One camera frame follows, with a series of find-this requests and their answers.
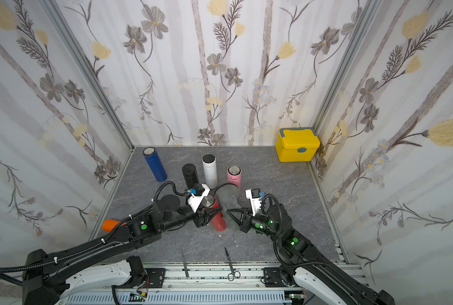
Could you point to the white thermos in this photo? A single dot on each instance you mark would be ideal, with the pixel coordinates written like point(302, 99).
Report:
point(210, 170)

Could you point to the metal tweezers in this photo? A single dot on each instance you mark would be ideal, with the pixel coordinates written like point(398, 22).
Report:
point(185, 266)

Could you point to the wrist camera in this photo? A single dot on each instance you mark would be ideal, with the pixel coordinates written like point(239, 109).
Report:
point(255, 197)
point(196, 194)

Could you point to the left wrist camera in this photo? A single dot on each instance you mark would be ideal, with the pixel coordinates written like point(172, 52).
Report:
point(196, 194)

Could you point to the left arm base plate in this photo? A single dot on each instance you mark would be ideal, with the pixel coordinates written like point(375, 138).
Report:
point(153, 278)

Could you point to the grey cloth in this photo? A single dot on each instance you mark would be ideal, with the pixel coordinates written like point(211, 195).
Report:
point(228, 198)

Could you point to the scissors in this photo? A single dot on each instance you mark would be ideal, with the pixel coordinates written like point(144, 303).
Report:
point(234, 274)

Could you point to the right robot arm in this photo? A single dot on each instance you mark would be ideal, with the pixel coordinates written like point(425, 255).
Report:
point(299, 258)

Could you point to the blue thermos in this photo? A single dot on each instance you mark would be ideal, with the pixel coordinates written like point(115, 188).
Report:
point(153, 160)

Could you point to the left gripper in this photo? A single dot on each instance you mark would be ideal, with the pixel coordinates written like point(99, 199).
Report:
point(207, 217)

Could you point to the aluminium front rail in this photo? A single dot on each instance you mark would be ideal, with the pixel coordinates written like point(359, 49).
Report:
point(208, 284)

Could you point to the black thermos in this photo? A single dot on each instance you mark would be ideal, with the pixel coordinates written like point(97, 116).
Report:
point(189, 171)

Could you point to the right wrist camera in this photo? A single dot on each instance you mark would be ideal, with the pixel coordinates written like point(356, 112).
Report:
point(255, 197)

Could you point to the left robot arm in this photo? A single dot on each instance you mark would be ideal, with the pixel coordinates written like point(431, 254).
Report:
point(47, 276)

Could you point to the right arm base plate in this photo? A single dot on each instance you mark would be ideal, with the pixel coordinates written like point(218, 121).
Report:
point(274, 277)

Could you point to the orange cap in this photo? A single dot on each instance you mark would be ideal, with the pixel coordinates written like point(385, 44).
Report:
point(109, 224)

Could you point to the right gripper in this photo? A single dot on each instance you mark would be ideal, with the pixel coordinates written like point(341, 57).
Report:
point(245, 221)

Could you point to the yellow lidded box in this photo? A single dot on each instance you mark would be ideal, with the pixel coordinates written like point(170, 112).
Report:
point(296, 144)

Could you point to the pink thermos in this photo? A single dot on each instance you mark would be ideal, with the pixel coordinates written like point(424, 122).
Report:
point(234, 175)

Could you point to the red thermos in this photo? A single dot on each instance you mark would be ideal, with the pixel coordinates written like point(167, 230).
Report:
point(218, 222)

